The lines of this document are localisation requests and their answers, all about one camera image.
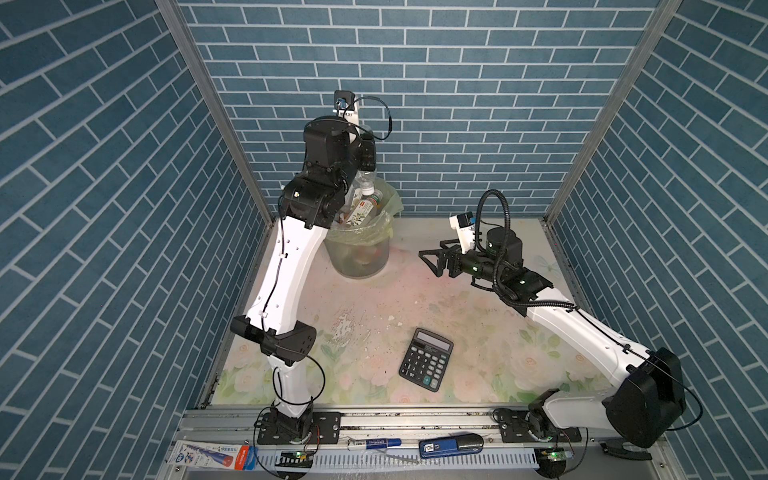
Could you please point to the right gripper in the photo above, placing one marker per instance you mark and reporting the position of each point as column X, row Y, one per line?
column 456, row 256

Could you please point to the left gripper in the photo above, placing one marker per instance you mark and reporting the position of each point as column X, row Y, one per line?
column 363, row 147

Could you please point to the clear bottle white cap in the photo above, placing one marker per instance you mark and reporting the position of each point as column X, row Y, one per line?
column 364, row 184

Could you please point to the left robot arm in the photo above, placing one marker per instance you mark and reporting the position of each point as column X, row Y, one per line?
column 307, row 208

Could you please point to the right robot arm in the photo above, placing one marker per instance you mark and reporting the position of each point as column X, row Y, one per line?
column 646, row 394

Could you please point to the green plastic bin liner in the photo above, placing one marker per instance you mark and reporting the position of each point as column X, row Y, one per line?
column 378, row 229

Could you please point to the black desk calculator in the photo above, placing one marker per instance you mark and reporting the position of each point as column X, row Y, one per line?
column 426, row 359

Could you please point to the blue box cutter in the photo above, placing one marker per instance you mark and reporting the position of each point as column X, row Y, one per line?
column 450, row 446

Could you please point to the blue marker pen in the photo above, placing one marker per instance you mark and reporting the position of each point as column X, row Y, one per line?
column 373, row 444

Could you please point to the black spare gripper finger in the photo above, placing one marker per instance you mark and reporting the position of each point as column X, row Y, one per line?
column 625, row 451

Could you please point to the toothpaste box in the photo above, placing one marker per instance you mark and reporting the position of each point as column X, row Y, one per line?
column 214, row 456

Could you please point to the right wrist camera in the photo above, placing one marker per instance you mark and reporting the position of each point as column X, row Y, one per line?
column 464, row 226

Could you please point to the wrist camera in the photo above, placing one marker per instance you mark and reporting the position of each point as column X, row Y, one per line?
column 464, row 226
column 345, row 106

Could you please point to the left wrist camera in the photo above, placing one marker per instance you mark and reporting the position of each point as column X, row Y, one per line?
column 345, row 106

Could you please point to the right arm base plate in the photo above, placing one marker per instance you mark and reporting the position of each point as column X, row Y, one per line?
column 521, row 426

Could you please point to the aluminium frame rail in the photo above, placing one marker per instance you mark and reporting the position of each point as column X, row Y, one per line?
column 583, row 460

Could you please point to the white slotted cable duct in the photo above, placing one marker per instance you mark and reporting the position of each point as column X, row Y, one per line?
column 343, row 461

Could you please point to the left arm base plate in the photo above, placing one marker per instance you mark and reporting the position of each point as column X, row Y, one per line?
column 276, row 428

